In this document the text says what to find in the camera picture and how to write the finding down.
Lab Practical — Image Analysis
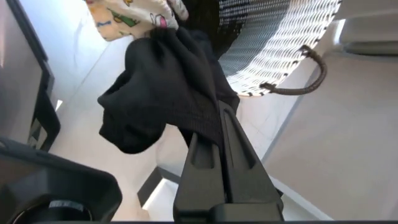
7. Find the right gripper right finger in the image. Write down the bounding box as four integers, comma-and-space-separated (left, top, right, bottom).
211, 100, 284, 222

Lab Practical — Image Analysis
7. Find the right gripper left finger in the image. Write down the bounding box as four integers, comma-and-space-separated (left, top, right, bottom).
173, 132, 227, 222

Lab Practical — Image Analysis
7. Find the black garment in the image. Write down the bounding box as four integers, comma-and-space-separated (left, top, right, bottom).
97, 27, 241, 155

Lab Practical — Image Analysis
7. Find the white laundry basket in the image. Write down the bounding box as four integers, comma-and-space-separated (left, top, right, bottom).
180, 0, 343, 97

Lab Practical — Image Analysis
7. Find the cream printed garment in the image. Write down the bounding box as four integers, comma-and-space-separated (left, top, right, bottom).
83, 0, 190, 42

